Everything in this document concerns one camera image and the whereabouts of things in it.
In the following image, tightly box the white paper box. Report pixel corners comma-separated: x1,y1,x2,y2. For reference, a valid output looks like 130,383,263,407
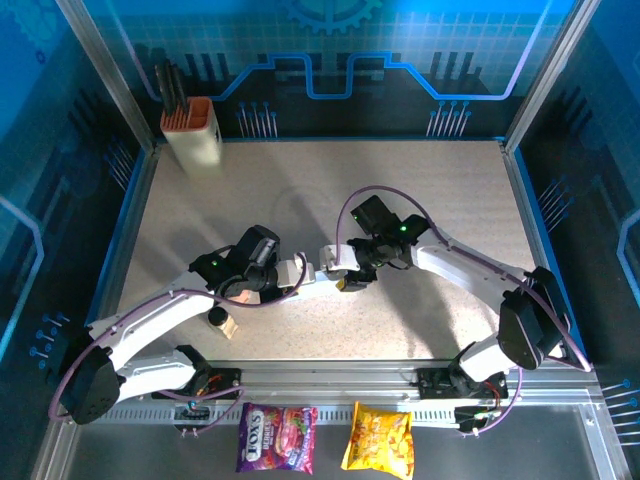
292,264,346,301

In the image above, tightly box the black-lidded spice jar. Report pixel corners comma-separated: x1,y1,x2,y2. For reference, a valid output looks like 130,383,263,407
207,306,240,341

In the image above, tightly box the beige holder with orange rim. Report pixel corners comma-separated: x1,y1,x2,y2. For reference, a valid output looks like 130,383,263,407
159,97,225,180

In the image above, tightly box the yellow snack bag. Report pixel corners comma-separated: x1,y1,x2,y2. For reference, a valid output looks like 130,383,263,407
340,400,416,480

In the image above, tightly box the purple Fox's candy bag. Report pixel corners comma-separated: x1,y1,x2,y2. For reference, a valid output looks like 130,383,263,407
235,402,319,475

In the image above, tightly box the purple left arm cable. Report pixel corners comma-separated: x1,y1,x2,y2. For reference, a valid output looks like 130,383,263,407
49,249,309,439

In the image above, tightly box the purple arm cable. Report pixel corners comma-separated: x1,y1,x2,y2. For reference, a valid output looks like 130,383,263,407
335,184,591,439
49,249,309,439

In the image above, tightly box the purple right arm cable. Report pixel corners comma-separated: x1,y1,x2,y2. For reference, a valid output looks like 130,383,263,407
335,184,591,439

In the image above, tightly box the aluminium frame rail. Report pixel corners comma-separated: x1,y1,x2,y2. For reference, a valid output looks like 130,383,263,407
59,360,601,401

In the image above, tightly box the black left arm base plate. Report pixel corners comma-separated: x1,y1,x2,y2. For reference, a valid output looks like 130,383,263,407
189,367,244,401

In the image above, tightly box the slotted metal cable duct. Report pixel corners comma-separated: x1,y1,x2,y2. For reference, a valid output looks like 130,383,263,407
78,407,464,425

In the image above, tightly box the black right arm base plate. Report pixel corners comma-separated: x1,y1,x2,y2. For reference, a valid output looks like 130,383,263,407
416,367,509,401

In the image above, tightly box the small circuit board with wires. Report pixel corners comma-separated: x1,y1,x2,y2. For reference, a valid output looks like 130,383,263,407
172,404,211,424
453,405,501,434

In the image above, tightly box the aluminium frame post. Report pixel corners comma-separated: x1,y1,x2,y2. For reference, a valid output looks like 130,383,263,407
503,0,586,154
54,0,157,151

